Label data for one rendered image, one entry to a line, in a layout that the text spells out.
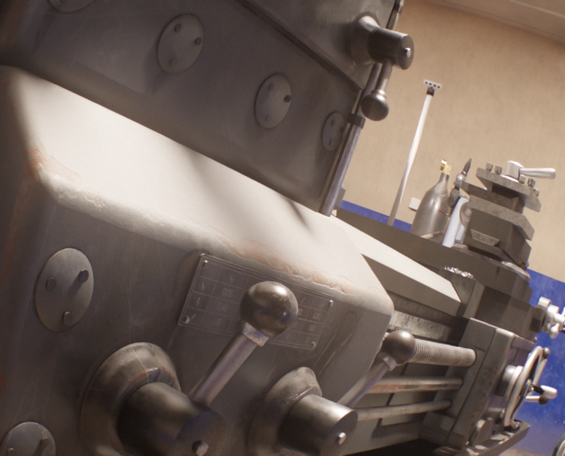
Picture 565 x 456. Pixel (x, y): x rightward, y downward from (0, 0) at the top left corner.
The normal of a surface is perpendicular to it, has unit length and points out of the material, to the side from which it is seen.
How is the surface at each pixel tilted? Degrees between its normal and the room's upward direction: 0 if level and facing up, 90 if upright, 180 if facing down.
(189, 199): 32
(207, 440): 90
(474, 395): 90
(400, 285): 90
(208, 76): 90
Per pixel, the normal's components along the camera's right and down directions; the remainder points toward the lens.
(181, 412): -0.02, -0.86
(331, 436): 0.80, 0.29
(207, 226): 0.73, -0.63
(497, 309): -0.48, -0.21
